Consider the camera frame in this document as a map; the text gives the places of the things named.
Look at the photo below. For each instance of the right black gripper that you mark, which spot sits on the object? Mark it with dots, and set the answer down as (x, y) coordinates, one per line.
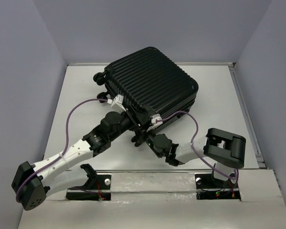
(140, 135)

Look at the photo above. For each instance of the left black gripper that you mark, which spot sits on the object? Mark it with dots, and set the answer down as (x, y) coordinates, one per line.
(139, 120)

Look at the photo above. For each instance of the black hard-shell suitcase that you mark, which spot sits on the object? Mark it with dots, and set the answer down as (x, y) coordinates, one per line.
(149, 81)

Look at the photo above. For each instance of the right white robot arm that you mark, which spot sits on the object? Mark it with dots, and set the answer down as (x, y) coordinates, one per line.
(222, 151)

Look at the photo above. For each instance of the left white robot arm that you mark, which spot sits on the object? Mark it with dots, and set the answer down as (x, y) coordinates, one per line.
(31, 182)

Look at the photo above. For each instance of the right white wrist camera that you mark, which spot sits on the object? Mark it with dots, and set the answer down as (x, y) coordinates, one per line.
(156, 121)

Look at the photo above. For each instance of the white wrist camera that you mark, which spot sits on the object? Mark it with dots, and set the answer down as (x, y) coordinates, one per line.
(117, 104)
(156, 121)

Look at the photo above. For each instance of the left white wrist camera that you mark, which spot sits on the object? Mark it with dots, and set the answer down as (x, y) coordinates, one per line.
(117, 104)

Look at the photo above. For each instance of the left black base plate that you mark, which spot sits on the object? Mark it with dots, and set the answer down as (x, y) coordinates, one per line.
(95, 189)

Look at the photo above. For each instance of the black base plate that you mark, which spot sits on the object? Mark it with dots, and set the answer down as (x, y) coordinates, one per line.
(95, 189)
(209, 188)

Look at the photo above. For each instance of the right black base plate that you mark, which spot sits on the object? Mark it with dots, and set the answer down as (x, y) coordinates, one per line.
(209, 188)

